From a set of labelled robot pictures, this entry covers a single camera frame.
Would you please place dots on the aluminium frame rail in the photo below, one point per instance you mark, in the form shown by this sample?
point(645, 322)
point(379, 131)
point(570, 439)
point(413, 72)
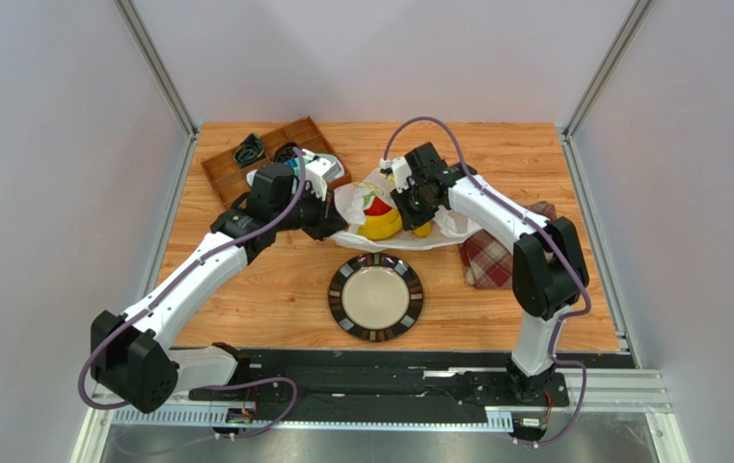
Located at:
point(613, 416)

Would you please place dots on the red plaid cloth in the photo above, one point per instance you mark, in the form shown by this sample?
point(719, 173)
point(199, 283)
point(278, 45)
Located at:
point(486, 263)

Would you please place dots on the red fake apple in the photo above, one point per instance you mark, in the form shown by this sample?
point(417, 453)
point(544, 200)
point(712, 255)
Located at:
point(377, 207)

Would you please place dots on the wooden divided tray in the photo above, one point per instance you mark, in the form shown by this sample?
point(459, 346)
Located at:
point(226, 171)

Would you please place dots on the round patterned ceramic plate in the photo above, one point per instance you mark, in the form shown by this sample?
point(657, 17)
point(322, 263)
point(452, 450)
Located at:
point(376, 297)

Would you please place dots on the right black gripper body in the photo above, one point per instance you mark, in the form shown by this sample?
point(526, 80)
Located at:
point(409, 209)

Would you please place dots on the yellow banana bunch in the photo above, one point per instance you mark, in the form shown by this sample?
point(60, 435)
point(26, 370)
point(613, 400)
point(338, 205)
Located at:
point(380, 227)

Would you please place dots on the white plastic bag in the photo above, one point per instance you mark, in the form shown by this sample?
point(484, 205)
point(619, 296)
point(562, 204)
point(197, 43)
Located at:
point(448, 227)

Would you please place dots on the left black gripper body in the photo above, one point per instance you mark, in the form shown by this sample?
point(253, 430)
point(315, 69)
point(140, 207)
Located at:
point(311, 214)

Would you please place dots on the teal white socks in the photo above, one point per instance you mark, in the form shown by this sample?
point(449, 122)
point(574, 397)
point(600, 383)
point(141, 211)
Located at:
point(334, 171)

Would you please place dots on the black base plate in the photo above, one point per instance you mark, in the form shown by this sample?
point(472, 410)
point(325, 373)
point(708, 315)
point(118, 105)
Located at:
point(383, 386)

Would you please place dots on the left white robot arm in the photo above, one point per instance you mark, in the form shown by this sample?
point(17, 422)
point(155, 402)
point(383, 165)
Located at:
point(132, 353)

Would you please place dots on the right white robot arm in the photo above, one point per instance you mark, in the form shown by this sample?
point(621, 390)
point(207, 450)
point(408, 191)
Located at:
point(549, 274)

